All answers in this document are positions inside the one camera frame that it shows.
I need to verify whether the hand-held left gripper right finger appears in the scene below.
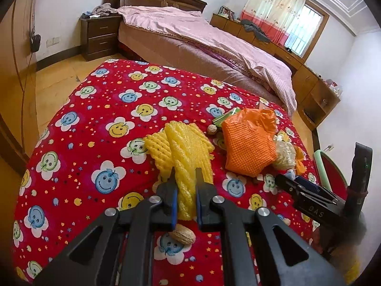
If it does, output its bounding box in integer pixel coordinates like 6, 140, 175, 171
195, 167, 346, 286

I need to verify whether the window with bars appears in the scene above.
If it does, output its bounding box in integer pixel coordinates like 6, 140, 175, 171
284, 4, 329, 58

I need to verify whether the orange foam net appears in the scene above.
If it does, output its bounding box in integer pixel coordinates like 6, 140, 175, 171
222, 115, 278, 178

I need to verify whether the orange plastic scrap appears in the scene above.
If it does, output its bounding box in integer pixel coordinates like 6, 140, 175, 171
294, 148, 308, 176

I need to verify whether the white and red curtain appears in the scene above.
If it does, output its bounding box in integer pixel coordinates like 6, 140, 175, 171
241, 0, 307, 46

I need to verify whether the row of books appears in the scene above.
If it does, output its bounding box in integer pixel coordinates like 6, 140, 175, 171
219, 6, 236, 20

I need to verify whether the peanut in shell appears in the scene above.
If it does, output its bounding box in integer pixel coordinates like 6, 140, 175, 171
169, 224, 196, 245

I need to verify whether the pale plastic bag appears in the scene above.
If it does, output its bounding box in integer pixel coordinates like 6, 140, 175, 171
326, 79, 343, 96

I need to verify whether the grey clothing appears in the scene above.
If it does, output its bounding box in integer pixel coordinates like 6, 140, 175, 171
241, 19, 271, 43

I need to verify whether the yellow foam net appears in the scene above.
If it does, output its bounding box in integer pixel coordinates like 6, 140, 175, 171
144, 121, 215, 221

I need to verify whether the green packet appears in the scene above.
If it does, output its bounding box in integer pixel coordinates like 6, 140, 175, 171
212, 107, 241, 127

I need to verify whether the red smiley flower blanket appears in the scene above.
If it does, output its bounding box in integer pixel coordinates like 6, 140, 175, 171
12, 58, 328, 286

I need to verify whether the brown bed sheet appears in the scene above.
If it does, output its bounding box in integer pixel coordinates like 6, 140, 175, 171
118, 24, 286, 108

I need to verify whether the long wooden cabinet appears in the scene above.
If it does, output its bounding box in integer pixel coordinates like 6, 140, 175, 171
210, 13, 341, 130

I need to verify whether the pile of clothes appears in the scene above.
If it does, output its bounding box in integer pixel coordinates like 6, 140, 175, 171
82, 3, 120, 18

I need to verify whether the red and green plastic chair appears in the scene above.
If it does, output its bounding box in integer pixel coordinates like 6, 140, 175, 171
312, 150, 350, 199

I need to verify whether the white foam net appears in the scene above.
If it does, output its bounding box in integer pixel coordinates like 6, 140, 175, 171
272, 135, 298, 170

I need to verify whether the orange plastic bag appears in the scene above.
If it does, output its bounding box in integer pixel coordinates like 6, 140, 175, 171
238, 108, 280, 134

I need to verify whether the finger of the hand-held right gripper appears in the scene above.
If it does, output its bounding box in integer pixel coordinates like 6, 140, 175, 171
294, 175, 338, 201
274, 174, 343, 219

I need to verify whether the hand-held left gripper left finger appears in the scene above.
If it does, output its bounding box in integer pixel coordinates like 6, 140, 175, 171
33, 168, 179, 286

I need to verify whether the pink quilt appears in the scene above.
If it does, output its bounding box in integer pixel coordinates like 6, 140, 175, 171
115, 5, 297, 114

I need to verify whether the dark wooden nightstand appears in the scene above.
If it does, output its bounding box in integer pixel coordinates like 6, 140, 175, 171
79, 15, 122, 62

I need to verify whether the wooden wardrobe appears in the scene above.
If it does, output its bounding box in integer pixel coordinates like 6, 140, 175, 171
0, 0, 40, 179

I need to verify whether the black hanging bag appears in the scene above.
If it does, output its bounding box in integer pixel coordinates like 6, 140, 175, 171
30, 33, 41, 53

